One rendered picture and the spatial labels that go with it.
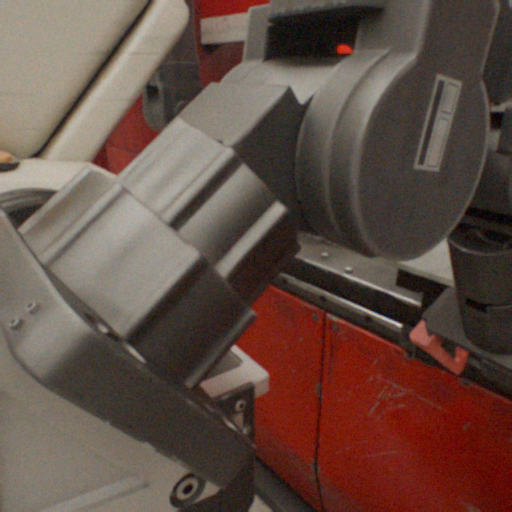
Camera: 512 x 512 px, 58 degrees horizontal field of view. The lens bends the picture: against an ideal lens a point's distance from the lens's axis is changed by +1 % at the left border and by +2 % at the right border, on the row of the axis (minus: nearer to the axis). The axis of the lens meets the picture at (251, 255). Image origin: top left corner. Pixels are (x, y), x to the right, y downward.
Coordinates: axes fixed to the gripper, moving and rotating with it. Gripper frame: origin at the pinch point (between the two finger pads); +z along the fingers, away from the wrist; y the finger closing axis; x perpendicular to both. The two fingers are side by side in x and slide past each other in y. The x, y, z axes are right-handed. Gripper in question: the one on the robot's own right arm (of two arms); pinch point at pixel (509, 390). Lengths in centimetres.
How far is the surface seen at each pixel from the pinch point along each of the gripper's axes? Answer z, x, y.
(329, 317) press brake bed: 33, -13, 49
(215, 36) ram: -18, -45, 104
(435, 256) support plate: 9.8, -20.2, 23.3
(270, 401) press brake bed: 63, 4, 68
